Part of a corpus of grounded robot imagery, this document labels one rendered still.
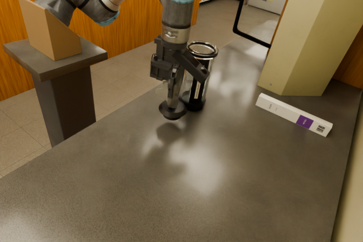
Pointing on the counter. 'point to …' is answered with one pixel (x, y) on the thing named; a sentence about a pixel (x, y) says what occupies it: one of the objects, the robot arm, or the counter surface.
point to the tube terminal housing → (314, 32)
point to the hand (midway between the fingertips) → (174, 101)
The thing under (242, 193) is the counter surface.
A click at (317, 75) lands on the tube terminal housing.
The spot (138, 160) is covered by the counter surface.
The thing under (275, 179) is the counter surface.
